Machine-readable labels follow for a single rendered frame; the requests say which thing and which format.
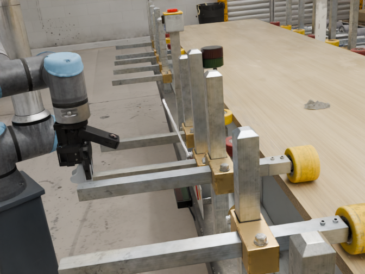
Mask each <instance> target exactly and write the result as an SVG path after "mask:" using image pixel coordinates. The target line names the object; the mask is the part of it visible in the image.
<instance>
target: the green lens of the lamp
mask: <svg viewBox="0 0 365 274"><path fill-rule="evenodd" d="M202 60H203V67H205V68H215V67H221V66H223V65H224V58H223V57H222V58H219V59H202Z"/></svg>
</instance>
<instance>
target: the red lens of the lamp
mask: <svg viewBox="0 0 365 274"><path fill-rule="evenodd" d="M200 51H201V52H202V58H205V59H212V58H219V57H222V56H223V46H222V48H219V49H212V50H204V49H202V48H201V49H200Z"/></svg>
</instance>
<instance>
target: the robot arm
mask: <svg viewBox="0 0 365 274"><path fill-rule="evenodd" d="M83 68H84V65H83V63H82V61H81V57H80V55H78V54H76V53H72V52H59V53H55V52H50V51H46V52H41V53H39V54H37V55H36V56H32V53H31V50H30V45H29V40H28V36H27V31H26V27H25V24H24V19H23V14H22V10H21V5H20V0H0V98H2V97H7V96H11V100H12V104H13V107H14V111H15V114H14V116H13V117H12V118H11V121H12V125H10V126H6V125H5V124H4V123H3V122H0V202H2V201H6V200H9V199H11V198H13V197H15V196H17V195H19V194H20V193H22V192H23V191H24V190H25V189H26V187H27V183H26V180H25V178H24V177H23V176H22V174H21V173H20V172H19V170H18V169H17V167H16V163H18V162H21V161H24V160H28V159H31V158H35V157H38V156H41V155H44V154H49V153H51V152H54V151H56V152H57V155H58V161H59V166H60V167H61V166H67V167H70V166H75V164H78V166H77V168H76V169H75V170H73V171H72V176H71V177H70V180H71V182H72V183H76V184H78V183H83V182H90V181H93V179H92V176H93V172H94V171H93V160H92V146H91V141H92V142H95V143H97V144H100V145H103V146H106V147H110V148H113V149H117V148H118V145H119V136H118V135H116V134H113V133H109V132H106V131H104V130H101V129H98V128H95V127H91V126H88V125H87V124H88V120H87V119H88V118H89V117H90V116H91V114H90V107H89V101H88V97H87V91H86V84H85V78H84V71H83ZM46 88H49V91H50V95H51V100H52V105H53V110H54V115H51V113H50V111H48V110H47V109H45V108H44V107H43V102H42V97H41V93H40V90H41V89H46ZM59 156H60V157H59Z"/></svg>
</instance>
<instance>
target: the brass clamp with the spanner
mask: <svg viewBox="0 0 365 274"><path fill-rule="evenodd" d="M192 154H193V159H195V161H196V164H197V167H200V166H206V165H205V164H203V162H202V158H203V157H204V154H205V153H200V154H197V153H196V151H195V148H193V149H192Z"/></svg>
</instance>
